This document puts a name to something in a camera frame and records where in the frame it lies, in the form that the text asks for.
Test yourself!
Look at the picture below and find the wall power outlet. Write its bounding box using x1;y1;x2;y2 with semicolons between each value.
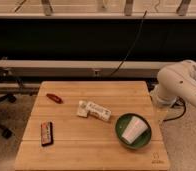
93;69;100;77

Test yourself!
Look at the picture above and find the black floor cable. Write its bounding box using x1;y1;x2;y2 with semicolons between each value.
163;97;187;123

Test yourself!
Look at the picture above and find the green bowl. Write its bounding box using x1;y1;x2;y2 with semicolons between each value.
115;113;152;150

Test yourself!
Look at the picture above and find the white paper cup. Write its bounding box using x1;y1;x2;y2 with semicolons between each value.
122;116;148;144

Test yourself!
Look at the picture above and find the white rectangular box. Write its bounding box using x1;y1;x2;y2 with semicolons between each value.
77;100;111;121

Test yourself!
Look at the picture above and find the black hanging cable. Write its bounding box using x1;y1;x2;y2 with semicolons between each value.
108;9;148;78

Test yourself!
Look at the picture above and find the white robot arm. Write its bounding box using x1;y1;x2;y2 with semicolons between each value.
150;60;196;108

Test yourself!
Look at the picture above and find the wooden table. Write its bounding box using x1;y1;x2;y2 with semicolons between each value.
14;81;170;171

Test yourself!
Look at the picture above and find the black red rectangular eraser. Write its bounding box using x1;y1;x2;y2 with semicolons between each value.
41;122;53;146

